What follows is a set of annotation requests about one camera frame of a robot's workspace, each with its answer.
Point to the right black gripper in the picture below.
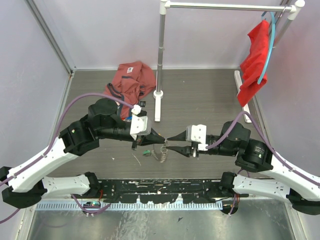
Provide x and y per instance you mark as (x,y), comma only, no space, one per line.
(186,150)

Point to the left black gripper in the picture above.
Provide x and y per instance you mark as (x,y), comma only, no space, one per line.
(154,138)

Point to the green key tag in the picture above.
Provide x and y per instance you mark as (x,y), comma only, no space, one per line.
(147,153)

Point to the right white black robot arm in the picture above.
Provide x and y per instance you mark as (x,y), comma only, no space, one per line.
(286,182)

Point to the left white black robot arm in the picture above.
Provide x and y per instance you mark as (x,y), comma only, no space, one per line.
(29,183)

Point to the rust red t-shirt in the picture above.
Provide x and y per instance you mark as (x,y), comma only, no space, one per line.
(132,82)

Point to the bright red shirt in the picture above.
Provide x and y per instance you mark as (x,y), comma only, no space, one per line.
(254,63)

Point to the white metal clothes rack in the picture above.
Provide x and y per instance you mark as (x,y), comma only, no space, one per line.
(281,16)

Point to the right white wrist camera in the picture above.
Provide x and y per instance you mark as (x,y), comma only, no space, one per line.
(197,134)

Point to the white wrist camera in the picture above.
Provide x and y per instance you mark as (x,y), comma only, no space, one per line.
(197,134)
(140,123)

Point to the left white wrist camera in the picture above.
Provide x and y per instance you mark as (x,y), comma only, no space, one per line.
(140,123)

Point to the black mounting base plate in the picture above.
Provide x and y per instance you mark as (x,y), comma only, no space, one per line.
(158,191)

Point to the grey slotted cable duct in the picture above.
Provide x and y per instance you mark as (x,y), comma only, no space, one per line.
(68,205)

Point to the aluminium frame post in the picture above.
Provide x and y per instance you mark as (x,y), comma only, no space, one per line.
(31,4)

